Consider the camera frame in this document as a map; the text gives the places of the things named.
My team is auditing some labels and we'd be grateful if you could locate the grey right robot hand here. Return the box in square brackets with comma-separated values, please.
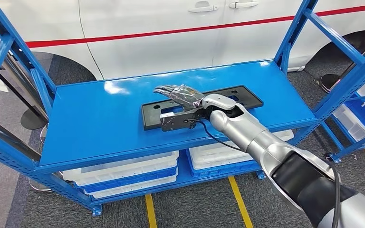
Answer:
[153, 84, 206, 111]

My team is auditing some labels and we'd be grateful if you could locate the black plastic plate bracket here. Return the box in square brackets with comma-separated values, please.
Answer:
[141, 85, 264, 131]

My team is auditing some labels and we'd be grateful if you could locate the blue steel shelf rack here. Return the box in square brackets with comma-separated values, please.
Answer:
[0, 0, 365, 216]

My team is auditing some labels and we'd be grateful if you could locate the blue wheeled shelf rack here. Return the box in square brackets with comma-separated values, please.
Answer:
[320, 91, 365, 164]

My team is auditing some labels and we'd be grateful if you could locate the white car with red stripe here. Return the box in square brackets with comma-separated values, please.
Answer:
[0, 0, 365, 94]

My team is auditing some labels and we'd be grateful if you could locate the yellow floor tape square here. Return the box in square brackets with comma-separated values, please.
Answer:
[144, 175, 255, 228]

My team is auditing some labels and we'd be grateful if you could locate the black right camera bracket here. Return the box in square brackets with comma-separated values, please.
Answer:
[160, 107, 207, 132]

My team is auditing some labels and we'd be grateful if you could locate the black stanchion post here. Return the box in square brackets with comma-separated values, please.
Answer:
[0, 25, 49, 130]

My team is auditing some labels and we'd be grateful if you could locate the chrome stanchion post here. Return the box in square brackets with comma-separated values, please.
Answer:
[0, 34, 64, 192]

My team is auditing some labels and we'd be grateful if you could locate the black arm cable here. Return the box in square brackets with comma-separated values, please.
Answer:
[322, 159, 342, 228]

